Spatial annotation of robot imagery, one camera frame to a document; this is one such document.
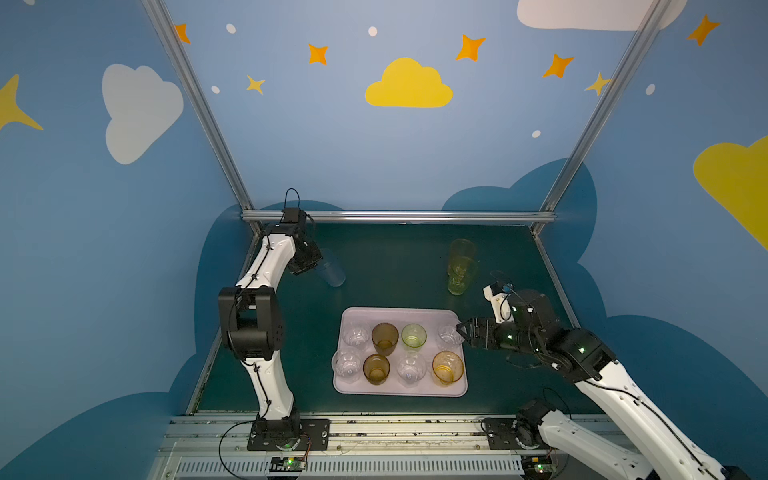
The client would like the frosted blue tall cup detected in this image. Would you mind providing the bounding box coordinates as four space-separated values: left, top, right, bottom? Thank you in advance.
315 248 346 288

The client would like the clear smooth glass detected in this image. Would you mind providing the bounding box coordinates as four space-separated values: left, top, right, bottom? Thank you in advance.
437 322 464 350

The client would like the tall green glass front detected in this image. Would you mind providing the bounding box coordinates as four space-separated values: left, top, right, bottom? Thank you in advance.
447 256 478 296

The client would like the yellow amber smooth glass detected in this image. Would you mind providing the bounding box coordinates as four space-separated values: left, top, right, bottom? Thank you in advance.
431 350 465 386

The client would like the clear faceted glass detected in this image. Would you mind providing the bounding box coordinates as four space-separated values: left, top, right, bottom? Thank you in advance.
331 348 363 383
340 321 371 351
396 352 427 388

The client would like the pale green small glass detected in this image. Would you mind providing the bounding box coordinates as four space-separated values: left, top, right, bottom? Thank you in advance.
400 323 428 351

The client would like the lilac plastic tray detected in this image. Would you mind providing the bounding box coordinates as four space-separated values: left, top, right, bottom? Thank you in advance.
333 307 468 397

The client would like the dark amber dimpled glass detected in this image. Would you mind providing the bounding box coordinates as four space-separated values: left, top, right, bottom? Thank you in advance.
371 322 399 356
363 354 390 385

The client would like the tall green yellow glass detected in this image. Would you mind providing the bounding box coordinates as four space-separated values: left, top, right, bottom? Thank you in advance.
447 238 476 273

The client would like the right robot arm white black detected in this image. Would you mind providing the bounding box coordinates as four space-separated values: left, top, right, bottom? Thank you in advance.
457 283 747 479

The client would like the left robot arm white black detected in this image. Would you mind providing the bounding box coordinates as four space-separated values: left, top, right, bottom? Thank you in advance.
218 222 322 451

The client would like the right green circuit board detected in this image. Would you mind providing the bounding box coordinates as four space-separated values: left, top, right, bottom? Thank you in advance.
521 456 557 480

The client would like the green circuit board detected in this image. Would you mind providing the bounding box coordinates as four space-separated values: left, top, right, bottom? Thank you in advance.
521 456 557 480
269 457 307 474

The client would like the left green circuit board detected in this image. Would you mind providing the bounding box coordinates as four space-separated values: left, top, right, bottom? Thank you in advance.
269 457 307 474

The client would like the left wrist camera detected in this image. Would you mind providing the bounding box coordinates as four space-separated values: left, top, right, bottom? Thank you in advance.
276 207 308 236

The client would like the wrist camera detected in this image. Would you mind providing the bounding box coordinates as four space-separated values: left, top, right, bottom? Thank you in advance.
483 282 514 323
276 207 308 236

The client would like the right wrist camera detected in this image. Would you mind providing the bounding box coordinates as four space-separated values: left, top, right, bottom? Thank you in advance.
483 282 514 323

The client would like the aluminium frame horizontal bar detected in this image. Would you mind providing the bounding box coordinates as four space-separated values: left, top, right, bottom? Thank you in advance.
241 209 556 226

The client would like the aluminium frame right post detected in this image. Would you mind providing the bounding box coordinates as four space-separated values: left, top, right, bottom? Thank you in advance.
539 0 673 221

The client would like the aluminium frame post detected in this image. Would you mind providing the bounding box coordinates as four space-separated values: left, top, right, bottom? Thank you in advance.
142 0 262 236
539 0 673 221

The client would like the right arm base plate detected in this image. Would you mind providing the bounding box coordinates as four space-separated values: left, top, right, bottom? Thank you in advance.
481 417 541 450

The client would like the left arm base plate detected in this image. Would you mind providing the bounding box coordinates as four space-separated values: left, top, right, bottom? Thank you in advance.
246 417 330 452

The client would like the aluminium rail front base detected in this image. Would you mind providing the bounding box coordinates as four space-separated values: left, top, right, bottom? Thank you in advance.
146 412 667 480

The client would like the aluminium frame left post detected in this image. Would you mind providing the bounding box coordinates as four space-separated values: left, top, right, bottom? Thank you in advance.
142 0 262 236

